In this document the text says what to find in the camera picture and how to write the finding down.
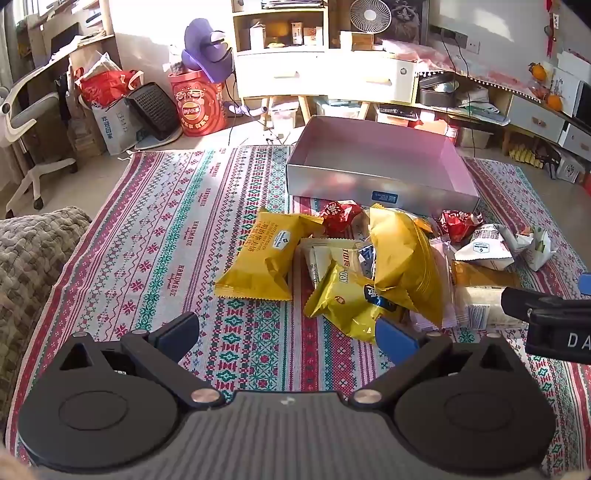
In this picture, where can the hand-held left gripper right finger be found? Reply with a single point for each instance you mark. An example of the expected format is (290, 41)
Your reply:
(392, 337)

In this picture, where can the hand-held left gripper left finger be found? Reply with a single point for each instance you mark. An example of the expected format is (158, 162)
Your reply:
(178, 336)

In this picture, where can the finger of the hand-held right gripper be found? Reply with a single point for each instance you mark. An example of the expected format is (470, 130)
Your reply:
(586, 284)
(535, 304)

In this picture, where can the white green nut packet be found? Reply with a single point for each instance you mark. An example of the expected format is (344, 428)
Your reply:
(538, 247)

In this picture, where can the gold snack packet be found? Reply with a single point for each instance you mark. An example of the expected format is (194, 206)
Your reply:
(485, 277)

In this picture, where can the small yellow snack bag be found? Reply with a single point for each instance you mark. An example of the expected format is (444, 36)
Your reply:
(346, 300)

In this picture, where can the white pecan packet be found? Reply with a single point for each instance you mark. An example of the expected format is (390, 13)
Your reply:
(485, 249)

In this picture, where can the large yellow chip bag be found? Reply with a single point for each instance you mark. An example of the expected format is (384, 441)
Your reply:
(401, 258)

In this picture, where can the clear brown crisp packet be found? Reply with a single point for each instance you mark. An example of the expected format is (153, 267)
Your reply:
(447, 277)

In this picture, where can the cream white snack packet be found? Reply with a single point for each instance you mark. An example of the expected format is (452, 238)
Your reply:
(323, 256)

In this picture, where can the red snack packet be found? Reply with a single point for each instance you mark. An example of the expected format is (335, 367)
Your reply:
(339, 217)
(457, 224)

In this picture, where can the yellow snack packet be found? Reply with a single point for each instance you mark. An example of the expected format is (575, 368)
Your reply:
(268, 251)

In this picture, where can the silver cardboard box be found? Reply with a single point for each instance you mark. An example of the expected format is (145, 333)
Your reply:
(369, 157)

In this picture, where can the patterned woven blanket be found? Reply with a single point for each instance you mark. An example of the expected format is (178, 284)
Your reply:
(161, 240)

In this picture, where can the row of small yellow toys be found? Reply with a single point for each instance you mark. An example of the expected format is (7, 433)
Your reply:
(526, 154)

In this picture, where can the grey knitted blanket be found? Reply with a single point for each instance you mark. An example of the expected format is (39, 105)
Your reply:
(32, 258)

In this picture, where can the low cabinet with drawers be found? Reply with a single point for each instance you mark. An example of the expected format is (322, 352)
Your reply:
(531, 117)

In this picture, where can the orange fruit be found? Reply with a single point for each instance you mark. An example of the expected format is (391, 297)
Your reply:
(538, 70)
(555, 101)

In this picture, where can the white microwave oven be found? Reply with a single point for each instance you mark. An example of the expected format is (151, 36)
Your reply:
(565, 92)

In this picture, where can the white paper bag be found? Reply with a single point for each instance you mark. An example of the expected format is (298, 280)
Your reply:
(115, 129)

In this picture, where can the white flat box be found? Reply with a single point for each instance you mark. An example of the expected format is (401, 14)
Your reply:
(575, 64)

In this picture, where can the clear bin with dark lid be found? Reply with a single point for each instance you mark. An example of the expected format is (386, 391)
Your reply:
(397, 111)

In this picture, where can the red cylindrical snack bucket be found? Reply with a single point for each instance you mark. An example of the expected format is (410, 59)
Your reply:
(198, 108)

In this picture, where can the black mesh basket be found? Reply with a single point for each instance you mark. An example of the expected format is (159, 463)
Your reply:
(152, 108)

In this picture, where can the grey metal tin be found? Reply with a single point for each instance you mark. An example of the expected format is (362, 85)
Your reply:
(436, 94)

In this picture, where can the wide clear storage bin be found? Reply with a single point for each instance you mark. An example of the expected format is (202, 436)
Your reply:
(339, 108)

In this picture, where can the narrow clear storage bin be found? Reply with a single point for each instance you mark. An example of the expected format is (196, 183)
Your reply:
(284, 115)

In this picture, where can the red shopping bag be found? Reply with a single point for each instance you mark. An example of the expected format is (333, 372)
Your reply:
(104, 87)

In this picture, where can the white office chair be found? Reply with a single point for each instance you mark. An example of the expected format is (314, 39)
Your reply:
(32, 110)

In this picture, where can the cream cabinet with drawers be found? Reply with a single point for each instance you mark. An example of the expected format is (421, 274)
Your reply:
(277, 74)

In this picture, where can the pink table cloth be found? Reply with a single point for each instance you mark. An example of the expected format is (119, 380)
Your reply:
(415, 50)

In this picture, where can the purple fan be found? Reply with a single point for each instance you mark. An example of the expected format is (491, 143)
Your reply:
(203, 41)

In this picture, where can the wooden desk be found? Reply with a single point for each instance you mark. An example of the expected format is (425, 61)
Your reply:
(83, 46)

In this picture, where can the dark cat picture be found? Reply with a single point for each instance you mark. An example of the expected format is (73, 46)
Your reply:
(408, 21)

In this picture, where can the white desk fan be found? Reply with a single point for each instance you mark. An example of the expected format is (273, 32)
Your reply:
(369, 14)

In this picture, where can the wall power strip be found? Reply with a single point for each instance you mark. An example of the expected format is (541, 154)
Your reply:
(455, 37)

